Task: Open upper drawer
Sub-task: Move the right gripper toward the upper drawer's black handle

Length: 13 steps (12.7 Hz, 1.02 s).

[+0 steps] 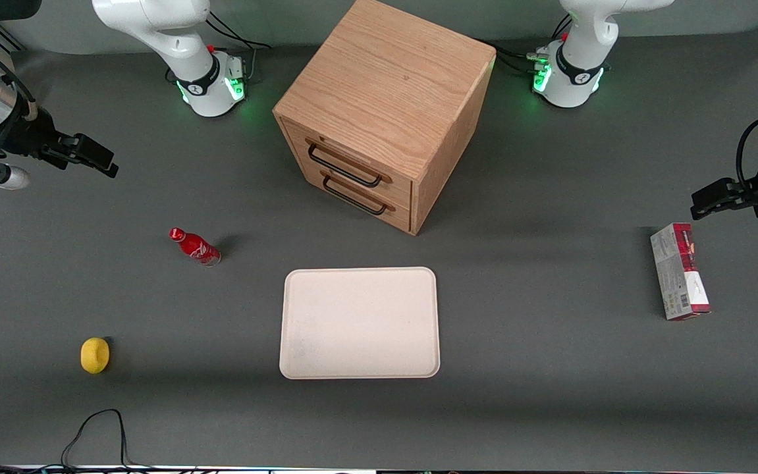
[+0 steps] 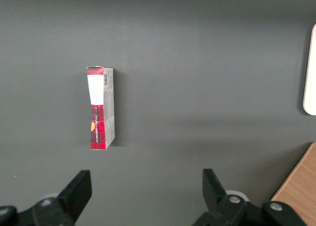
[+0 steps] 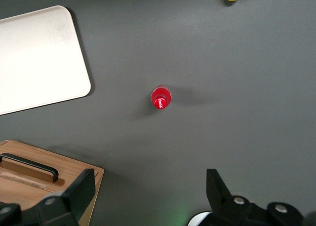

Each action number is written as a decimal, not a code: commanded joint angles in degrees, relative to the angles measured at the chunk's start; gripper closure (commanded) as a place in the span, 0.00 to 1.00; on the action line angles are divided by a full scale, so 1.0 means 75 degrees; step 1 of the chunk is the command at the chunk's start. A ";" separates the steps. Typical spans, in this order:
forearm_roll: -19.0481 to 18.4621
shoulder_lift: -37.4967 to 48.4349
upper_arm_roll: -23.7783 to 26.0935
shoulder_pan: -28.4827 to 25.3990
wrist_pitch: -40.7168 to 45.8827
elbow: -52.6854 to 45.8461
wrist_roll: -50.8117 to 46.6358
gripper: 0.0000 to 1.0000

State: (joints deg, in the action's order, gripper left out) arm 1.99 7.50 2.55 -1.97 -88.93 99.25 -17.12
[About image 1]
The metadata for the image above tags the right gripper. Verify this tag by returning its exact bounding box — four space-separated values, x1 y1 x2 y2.
0 107 120 192

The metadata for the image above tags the black metal drawer handle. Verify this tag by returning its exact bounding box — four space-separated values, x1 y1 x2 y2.
306 138 393 189
320 169 396 217

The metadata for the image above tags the oak wooden drawer cabinet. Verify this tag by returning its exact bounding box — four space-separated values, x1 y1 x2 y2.
273 0 497 236

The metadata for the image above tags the grey and red carton box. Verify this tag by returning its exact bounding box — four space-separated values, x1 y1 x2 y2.
650 223 711 321

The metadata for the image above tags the red soda bottle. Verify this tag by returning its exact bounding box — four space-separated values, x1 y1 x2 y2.
169 227 222 267

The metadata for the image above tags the yellow lemon toy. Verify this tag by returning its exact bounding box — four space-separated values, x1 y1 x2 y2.
80 337 111 375

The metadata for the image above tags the beige rectangular tray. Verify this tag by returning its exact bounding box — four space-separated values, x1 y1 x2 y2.
279 267 441 380

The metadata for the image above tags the black base cable bundle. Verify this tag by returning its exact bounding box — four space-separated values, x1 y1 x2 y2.
206 12 273 84
481 13 574 75

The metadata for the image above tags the black cable loop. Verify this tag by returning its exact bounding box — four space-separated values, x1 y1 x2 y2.
61 409 155 472

